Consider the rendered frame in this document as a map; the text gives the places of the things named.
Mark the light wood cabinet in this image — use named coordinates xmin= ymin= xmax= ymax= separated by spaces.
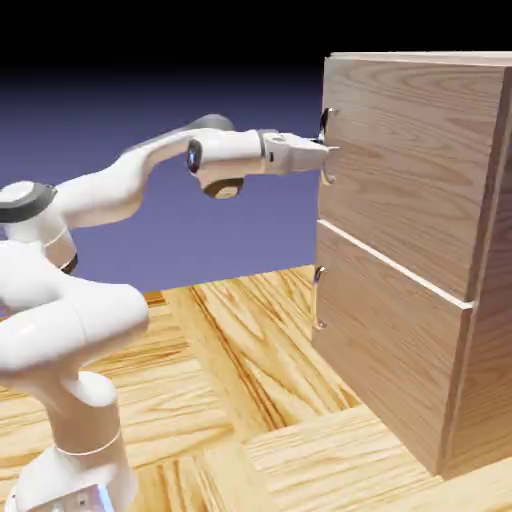
xmin=310 ymin=50 xmax=512 ymax=480

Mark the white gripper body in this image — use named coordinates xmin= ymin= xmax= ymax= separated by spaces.
xmin=286 ymin=133 xmax=330 ymax=174

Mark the large wooden cabinet door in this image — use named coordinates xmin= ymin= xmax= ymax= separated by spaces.
xmin=318 ymin=56 xmax=508 ymax=302

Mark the long curved metal handle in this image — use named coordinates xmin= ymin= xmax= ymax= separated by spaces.
xmin=318 ymin=106 xmax=340 ymax=187

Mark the small wooden cabinet door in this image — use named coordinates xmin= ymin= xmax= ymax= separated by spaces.
xmin=310 ymin=219 xmax=474 ymax=476

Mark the short curved metal handle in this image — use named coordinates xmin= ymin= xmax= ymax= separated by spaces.
xmin=311 ymin=265 xmax=328 ymax=332

